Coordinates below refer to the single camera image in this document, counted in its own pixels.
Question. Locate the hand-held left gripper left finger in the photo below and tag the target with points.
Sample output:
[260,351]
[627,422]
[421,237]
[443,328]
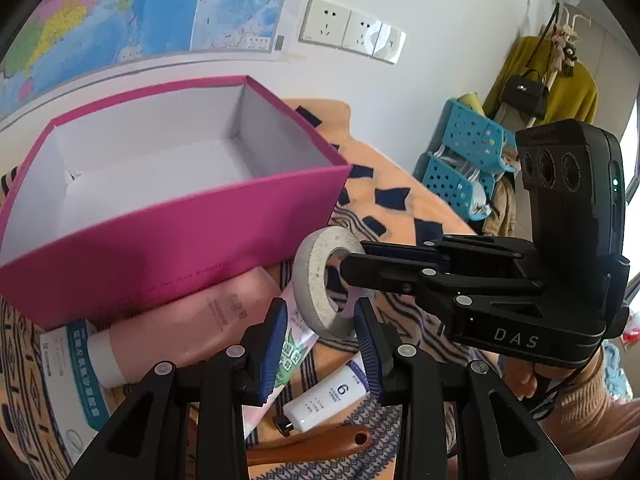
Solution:
[272,340]

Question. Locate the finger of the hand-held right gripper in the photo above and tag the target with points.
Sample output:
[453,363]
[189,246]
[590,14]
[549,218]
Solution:
[380,272]
[400,250]

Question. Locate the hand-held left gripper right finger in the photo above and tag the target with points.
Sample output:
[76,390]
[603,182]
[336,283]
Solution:
[367,345]

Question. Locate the grey tape roll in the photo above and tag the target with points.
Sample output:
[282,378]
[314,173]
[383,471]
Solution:
[310,280]

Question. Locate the pink cardboard box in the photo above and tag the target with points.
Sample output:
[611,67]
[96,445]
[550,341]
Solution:
[175,240]

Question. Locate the white blue medicine box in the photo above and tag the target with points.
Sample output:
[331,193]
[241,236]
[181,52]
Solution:
[75,395]

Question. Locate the person's right forearm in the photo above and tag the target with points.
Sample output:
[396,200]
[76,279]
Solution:
[600,425]

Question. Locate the person's right hand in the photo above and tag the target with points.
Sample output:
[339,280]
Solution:
[525,375]

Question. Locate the green white toothpaste tube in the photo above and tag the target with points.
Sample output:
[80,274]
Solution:
[300,345]

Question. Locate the small white tube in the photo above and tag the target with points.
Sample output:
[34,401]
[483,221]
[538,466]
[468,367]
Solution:
[330,395]

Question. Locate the tan cloth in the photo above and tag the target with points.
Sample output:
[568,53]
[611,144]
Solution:
[505,205]

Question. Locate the pink cosmetic tube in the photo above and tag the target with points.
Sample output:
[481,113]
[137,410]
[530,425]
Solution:
[200,315]

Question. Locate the yellow coat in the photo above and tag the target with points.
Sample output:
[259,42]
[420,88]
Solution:
[575,90]

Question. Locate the black handbag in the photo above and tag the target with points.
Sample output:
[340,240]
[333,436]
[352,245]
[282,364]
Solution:
[525,92]

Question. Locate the white coat rack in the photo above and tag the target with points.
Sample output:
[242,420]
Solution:
[553,72]

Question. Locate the yellow-green roll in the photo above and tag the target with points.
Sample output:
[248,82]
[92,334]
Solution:
[469,101]

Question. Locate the brown plush charm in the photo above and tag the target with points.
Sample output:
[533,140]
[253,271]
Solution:
[567,50]

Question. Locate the light blue cloth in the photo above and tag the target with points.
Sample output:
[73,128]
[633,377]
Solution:
[622,370]

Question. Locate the white wall switch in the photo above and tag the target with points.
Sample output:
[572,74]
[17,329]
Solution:
[391,44]

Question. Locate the white wall socket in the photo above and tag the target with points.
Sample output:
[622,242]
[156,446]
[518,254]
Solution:
[361,32]
[324,21]

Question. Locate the wall map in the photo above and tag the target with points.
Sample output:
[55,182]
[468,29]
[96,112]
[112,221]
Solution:
[150,5]

